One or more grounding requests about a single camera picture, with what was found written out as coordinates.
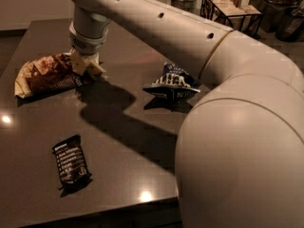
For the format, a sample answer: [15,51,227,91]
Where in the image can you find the brown chip bag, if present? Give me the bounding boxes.
[14,52,94,99]

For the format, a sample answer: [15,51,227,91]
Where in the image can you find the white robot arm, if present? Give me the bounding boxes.
[70,0,304,228]

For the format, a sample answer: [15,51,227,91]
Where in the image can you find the blue chip bag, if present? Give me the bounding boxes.
[142,63,200,104]

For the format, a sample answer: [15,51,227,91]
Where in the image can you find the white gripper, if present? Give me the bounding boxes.
[69,24,108,80]

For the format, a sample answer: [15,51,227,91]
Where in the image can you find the black wire napkin basket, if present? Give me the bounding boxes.
[199,0,263,38]

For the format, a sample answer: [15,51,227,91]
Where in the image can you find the brown napkins stack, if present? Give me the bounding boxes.
[205,0,262,30]

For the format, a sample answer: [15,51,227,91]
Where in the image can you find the metal cup holder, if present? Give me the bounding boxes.
[171,0,197,13]

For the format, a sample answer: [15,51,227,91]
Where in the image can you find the black snack bar wrapper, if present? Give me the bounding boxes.
[52,135,91,189]

